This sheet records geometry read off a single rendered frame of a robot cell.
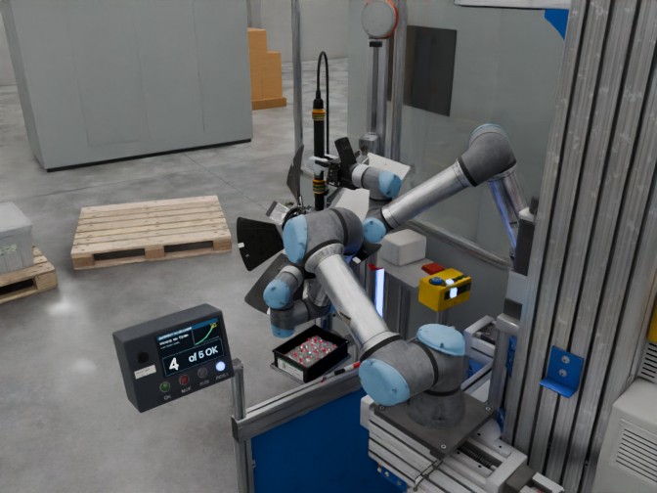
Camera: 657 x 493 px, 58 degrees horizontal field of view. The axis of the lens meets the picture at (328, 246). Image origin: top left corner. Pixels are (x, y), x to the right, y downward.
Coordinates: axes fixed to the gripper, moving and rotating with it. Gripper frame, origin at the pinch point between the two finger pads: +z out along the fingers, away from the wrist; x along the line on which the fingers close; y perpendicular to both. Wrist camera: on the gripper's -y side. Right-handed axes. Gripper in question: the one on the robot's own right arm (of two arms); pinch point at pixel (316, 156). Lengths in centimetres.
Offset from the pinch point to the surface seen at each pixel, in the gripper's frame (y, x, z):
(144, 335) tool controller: 22, -84, -26
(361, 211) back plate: 29.8, 29.2, 4.0
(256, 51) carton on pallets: 59, 489, 644
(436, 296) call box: 43, 14, -45
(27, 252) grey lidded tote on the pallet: 123, -20, 272
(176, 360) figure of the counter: 31, -78, -30
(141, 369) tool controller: 30, -86, -28
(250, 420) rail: 63, -57, -30
